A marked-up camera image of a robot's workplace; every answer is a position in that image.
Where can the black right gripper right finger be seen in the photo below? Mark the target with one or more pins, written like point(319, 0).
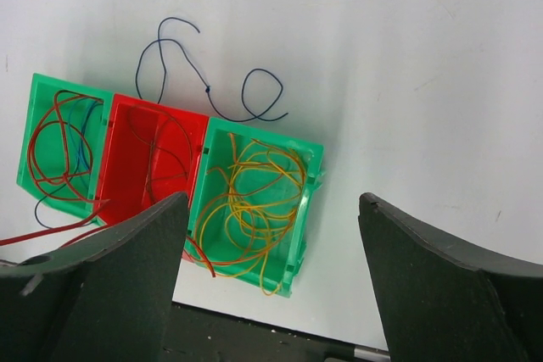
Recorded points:
point(442, 298)

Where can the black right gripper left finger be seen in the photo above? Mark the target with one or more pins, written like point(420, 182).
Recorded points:
point(104, 298)

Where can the red plastic bin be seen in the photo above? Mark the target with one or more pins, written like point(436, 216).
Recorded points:
point(150, 152)

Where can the left green plastic bin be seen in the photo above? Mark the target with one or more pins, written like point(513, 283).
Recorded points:
point(63, 143)

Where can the green plastic bin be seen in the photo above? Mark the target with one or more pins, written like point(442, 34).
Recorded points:
point(63, 143)
point(250, 205)

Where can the right green plastic bin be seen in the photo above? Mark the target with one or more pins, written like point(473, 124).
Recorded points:
point(250, 205)

